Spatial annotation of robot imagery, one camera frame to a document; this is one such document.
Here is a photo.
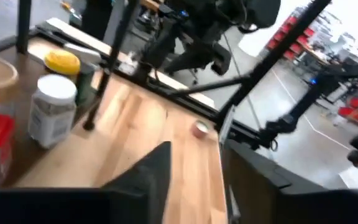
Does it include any small round candle tin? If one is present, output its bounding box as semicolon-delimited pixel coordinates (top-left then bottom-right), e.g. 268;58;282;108
191;120;211;139

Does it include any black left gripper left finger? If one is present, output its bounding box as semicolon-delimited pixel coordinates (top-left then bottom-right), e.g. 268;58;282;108
0;141;172;224

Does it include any yellow lid spice bottle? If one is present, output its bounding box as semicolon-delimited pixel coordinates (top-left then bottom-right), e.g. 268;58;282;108
44;49;81;82

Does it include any white lid spice jar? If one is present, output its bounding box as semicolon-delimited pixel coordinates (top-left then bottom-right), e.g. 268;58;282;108
27;73;78;150

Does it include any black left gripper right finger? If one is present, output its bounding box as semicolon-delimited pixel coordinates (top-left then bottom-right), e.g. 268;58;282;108
221;139;358;224

